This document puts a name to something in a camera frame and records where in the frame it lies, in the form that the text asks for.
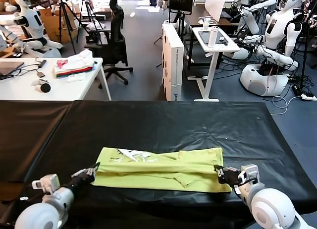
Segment brown desk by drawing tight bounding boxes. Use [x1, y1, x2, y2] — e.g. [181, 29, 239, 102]
[184, 4, 233, 28]

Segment black tripod stand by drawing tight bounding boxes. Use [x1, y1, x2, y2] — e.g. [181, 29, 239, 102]
[153, 0, 196, 68]

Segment black and white controller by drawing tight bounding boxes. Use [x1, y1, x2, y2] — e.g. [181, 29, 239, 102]
[31, 78, 52, 94]

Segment short black tripod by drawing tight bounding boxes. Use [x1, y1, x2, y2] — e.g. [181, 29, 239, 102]
[76, 0, 105, 44]

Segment brown cardboard box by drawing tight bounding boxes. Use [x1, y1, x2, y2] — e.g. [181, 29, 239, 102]
[39, 8, 80, 44]

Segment white office table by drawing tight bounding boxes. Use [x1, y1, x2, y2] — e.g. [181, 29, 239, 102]
[0, 57, 112, 101]

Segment stack of folded clothes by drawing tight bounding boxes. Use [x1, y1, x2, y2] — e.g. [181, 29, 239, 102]
[53, 49, 96, 79]

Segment tall white cardboard box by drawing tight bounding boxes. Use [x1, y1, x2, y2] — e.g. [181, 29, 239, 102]
[161, 23, 185, 101]

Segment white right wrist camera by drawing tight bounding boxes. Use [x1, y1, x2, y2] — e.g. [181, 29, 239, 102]
[237, 164, 260, 186]

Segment white humanoid robot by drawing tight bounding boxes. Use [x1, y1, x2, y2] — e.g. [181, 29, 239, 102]
[239, 0, 303, 97]
[0, 0, 62, 58]

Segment white curved sheet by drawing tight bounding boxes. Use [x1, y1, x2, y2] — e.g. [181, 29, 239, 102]
[205, 0, 230, 23]

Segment grey laptop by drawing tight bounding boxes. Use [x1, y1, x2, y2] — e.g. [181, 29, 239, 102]
[0, 61, 25, 78]

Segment large black table cover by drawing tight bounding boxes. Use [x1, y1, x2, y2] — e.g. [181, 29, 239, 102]
[9, 100, 317, 229]

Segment white humanoid robot right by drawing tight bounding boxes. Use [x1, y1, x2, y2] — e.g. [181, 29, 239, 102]
[239, 0, 303, 97]

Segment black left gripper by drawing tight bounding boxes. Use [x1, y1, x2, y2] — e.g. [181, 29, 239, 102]
[66, 162, 101, 191]

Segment white floor cable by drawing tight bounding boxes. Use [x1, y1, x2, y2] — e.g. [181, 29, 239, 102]
[271, 95, 303, 115]

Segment white humanoid robot left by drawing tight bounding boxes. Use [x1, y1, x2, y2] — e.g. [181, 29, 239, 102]
[0, 0, 62, 58]

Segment black stand pole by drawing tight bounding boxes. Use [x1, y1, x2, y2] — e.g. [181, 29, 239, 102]
[298, 0, 313, 91]

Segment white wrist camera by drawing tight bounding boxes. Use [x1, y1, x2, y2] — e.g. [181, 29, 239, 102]
[237, 164, 260, 186]
[31, 173, 61, 194]

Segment dark tablet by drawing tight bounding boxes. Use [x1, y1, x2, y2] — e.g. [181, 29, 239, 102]
[198, 30, 229, 45]

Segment tall black tripod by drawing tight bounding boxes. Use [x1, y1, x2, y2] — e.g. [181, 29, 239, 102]
[51, 0, 87, 55]

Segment white water bottle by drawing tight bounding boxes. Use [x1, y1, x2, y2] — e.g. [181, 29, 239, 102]
[207, 25, 220, 48]

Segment small white standing desk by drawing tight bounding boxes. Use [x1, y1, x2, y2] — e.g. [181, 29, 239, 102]
[187, 27, 241, 102]

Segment black office chair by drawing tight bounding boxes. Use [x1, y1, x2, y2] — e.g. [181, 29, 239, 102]
[84, 0, 134, 89]

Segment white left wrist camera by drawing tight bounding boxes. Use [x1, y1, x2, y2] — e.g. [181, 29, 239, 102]
[31, 173, 61, 194]

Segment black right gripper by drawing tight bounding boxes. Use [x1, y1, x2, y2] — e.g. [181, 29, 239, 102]
[213, 164, 242, 187]

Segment matte black table cloth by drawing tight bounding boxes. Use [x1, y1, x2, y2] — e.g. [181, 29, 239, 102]
[0, 100, 75, 184]

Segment yellow-green t-shirt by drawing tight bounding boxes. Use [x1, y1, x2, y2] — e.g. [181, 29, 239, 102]
[90, 146, 233, 194]

